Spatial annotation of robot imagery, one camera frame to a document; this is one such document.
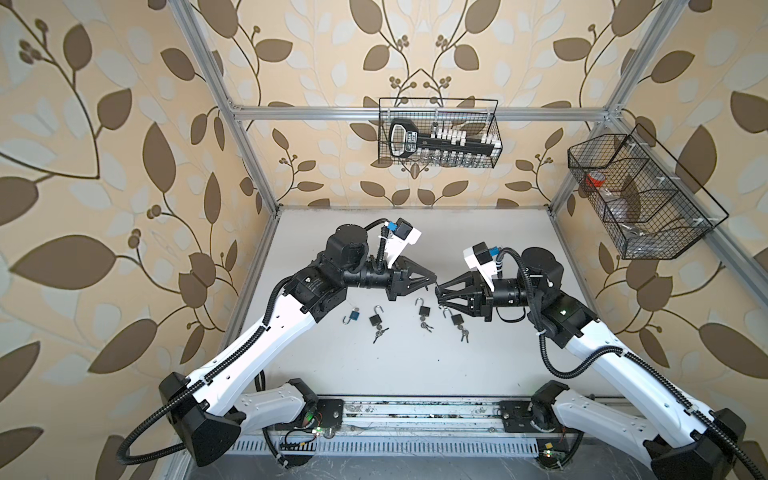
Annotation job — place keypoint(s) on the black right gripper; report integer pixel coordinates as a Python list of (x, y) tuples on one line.
[(479, 300)]

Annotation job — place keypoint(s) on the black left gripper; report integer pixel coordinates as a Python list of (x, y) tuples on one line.
[(399, 276)]

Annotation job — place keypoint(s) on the small black padlock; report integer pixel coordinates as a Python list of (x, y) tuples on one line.
[(456, 319)]

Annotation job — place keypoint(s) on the small padlock key bunch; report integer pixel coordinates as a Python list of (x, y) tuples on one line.
[(463, 334)]

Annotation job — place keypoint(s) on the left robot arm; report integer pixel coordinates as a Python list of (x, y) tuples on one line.
[(209, 408)]

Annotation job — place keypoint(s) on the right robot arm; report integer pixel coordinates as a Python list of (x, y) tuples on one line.
[(675, 435)]

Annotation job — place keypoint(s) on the large padlock key bunch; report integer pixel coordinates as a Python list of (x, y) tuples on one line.
[(379, 333)]

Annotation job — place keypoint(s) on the medium black padlock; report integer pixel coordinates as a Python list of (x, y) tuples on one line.
[(423, 310)]

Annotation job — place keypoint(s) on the large black padlock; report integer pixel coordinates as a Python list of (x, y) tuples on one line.
[(376, 320)]

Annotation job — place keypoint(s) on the blue padlock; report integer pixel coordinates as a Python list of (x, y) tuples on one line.
[(352, 316)]

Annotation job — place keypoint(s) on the black socket holder tool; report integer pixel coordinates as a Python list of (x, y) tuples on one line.
[(404, 139)]

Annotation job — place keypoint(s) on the red item in basket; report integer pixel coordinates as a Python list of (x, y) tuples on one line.
[(595, 179)]

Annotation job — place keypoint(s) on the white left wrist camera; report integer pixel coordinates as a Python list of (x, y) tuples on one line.
[(399, 235)]

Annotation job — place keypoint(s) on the black wire basket back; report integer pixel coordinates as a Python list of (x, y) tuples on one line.
[(473, 115)]

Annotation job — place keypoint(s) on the black wire basket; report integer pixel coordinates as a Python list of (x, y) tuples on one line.
[(473, 115), (652, 205)]

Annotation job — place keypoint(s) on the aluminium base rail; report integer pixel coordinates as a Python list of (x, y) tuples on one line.
[(463, 427)]

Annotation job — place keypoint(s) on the black wire basket right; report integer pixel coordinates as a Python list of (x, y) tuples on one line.
[(652, 205)]

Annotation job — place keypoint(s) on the aluminium frame corner post left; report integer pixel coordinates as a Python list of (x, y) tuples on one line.
[(184, 16)]

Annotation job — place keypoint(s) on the aluminium frame corner post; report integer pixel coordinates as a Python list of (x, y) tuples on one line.
[(184, 16), (656, 22)]

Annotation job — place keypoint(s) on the aluminium frame corner post right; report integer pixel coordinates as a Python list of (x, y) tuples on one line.
[(656, 22)]

